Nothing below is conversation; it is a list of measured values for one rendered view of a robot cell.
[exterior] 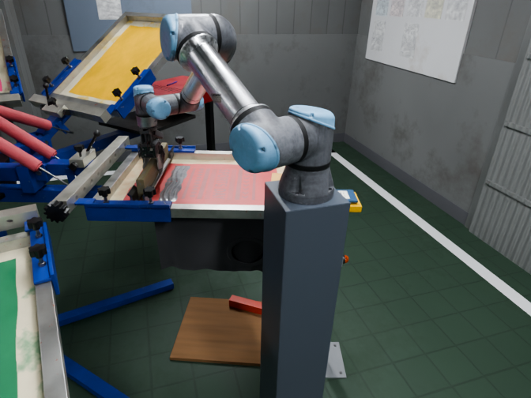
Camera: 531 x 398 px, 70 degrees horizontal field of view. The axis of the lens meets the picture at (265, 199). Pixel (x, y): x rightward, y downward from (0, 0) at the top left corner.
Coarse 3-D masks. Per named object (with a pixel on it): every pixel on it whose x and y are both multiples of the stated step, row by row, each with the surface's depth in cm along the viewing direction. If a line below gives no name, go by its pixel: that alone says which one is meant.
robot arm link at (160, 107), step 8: (144, 96) 139; (152, 96) 137; (160, 96) 137; (168, 96) 139; (144, 104) 137; (152, 104) 133; (160, 104) 134; (168, 104) 136; (176, 104) 139; (152, 112) 134; (160, 112) 135; (168, 112) 137; (176, 112) 142
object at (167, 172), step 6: (168, 168) 177; (174, 168) 177; (210, 168) 178; (216, 168) 178; (222, 168) 178; (228, 168) 178; (234, 168) 178; (240, 168) 178; (276, 168) 179; (168, 174) 171; (258, 174) 173; (264, 174) 174; (270, 174) 174; (162, 180) 165; (186, 180) 166; (258, 180) 167; (264, 180) 168; (270, 180) 168
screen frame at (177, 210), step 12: (132, 156) 179; (180, 156) 186; (192, 156) 186; (204, 156) 186; (216, 156) 186; (228, 156) 186; (120, 168) 167; (132, 168) 175; (108, 180) 156; (120, 180) 160; (180, 204) 140; (192, 204) 140; (180, 216) 138; (192, 216) 138; (204, 216) 138; (216, 216) 138; (228, 216) 138; (240, 216) 138; (252, 216) 139
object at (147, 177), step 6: (162, 144) 175; (168, 156) 179; (150, 162) 156; (156, 162) 159; (144, 168) 150; (150, 168) 151; (156, 168) 159; (144, 174) 146; (150, 174) 150; (156, 174) 159; (138, 180) 141; (144, 180) 142; (150, 180) 150; (138, 186) 143; (144, 186) 143; (138, 192) 144
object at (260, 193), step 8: (136, 184) 161; (160, 184) 162; (184, 184) 162; (264, 184) 164; (256, 192) 157; (264, 192) 158; (128, 200) 149; (176, 200) 150; (184, 200) 150; (192, 200) 150; (200, 200) 150; (208, 200) 150; (216, 200) 151; (224, 200) 151; (232, 200) 151; (240, 200) 151; (248, 200) 151; (256, 200) 151
